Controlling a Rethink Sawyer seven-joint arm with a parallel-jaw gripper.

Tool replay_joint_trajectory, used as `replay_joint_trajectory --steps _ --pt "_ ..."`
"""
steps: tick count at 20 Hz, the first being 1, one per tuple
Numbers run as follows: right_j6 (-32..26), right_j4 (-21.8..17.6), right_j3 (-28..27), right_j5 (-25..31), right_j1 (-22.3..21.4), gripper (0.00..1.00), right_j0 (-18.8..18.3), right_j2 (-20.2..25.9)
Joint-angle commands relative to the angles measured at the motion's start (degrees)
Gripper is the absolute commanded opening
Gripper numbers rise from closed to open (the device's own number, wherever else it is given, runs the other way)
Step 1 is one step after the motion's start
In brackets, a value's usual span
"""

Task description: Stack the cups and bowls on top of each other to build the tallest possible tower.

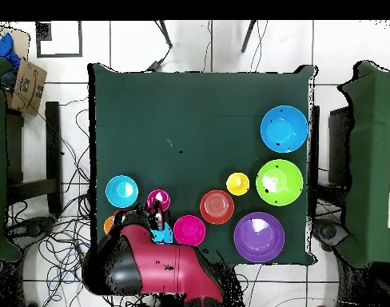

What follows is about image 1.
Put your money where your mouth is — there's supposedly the orange bowl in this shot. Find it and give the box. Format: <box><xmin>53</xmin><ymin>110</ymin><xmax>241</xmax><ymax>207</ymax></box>
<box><xmin>199</xmin><ymin>189</ymin><xmax>235</xmax><ymax>225</ymax></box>

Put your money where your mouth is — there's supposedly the crimson cup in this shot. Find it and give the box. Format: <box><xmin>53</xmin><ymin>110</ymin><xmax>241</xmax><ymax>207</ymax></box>
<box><xmin>145</xmin><ymin>189</ymin><xmax>172</xmax><ymax>213</ymax></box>

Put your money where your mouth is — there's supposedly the yellow cup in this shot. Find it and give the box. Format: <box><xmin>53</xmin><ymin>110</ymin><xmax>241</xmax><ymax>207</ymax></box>
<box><xmin>225</xmin><ymin>171</ymin><xmax>251</xmax><ymax>197</ymax></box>

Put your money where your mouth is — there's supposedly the dark green tablecloth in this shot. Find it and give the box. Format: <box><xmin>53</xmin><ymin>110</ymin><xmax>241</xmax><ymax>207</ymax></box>
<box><xmin>87</xmin><ymin>62</ymin><xmax>317</xmax><ymax>266</ymax></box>

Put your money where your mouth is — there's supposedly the crimson small bowl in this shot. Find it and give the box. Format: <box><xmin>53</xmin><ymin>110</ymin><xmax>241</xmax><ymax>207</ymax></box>
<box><xmin>173</xmin><ymin>214</ymin><xmax>207</xmax><ymax>248</ymax></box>

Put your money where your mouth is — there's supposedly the large blue bowl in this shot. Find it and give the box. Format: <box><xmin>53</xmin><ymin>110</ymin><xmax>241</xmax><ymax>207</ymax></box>
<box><xmin>149</xmin><ymin>221</ymin><xmax>174</xmax><ymax>245</ymax></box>
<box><xmin>260</xmin><ymin>105</ymin><xmax>310</xmax><ymax>154</ymax></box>

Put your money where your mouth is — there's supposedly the small blue bowl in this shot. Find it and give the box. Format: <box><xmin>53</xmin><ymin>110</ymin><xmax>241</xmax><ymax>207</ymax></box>
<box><xmin>105</xmin><ymin>174</ymin><xmax>139</xmax><ymax>209</ymax></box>

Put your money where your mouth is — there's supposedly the large green bowl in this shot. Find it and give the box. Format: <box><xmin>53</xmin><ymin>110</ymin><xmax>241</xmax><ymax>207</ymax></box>
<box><xmin>255</xmin><ymin>158</ymin><xmax>304</xmax><ymax>207</ymax></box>

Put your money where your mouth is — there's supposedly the large purple bowl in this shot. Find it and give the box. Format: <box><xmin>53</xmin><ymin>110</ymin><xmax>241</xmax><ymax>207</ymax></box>
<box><xmin>233</xmin><ymin>211</ymin><xmax>286</xmax><ymax>264</ymax></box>

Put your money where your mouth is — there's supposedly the orange cup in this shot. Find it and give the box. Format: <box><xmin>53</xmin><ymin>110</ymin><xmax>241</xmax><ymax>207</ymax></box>
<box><xmin>102</xmin><ymin>215</ymin><xmax>116</xmax><ymax>235</ymax></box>

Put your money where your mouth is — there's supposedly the black power adapter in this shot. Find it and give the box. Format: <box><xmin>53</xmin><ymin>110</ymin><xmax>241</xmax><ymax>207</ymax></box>
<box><xmin>145</xmin><ymin>59</ymin><xmax>164</xmax><ymax>73</ymax></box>

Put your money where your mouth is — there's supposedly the black tripod leg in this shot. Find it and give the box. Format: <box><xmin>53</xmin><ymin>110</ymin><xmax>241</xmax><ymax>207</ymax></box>
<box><xmin>240</xmin><ymin>20</ymin><xmax>257</xmax><ymax>54</ymax></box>
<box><xmin>154</xmin><ymin>20</ymin><xmax>173</xmax><ymax>49</ymax></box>

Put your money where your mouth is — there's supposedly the black equipment box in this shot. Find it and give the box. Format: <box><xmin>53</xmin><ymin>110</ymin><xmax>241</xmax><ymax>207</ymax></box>
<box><xmin>328</xmin><ymin>106</ymin><xmax>355</xmax><ymax>186</ymax></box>

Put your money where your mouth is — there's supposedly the grey stand base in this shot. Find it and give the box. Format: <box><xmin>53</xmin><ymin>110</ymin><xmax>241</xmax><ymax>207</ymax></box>
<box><xmin>311</xmin><ymin>218</ymin><xmax>350</xmax><ymax>252</ymax></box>

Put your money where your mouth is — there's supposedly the cardboard box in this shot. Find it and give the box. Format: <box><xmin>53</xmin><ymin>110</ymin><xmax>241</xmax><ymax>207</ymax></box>
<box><xmin>5</xmin><ymin>58</ymin><xmax>48</xmax><ymax>116</ymax></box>

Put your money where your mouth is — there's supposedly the blue cloth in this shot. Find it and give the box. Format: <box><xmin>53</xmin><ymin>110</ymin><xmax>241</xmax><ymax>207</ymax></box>
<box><xmin>0</xmin><ymin>32</ymin><xmax>22</xmax><ymax>70</ymax></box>

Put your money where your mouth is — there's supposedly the black cable tangle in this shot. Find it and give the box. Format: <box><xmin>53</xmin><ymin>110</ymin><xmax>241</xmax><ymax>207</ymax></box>
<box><xmin>6</xmin><ymin>95</ymin><xmax>98</xmax><ymax>307</ymax></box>

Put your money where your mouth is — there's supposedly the black bench frame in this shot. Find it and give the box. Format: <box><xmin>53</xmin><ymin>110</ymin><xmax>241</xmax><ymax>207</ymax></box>
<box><xmin>6</xmin><ymin>101</ymin><xmax>63</xmax><ymax>215</ymax></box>

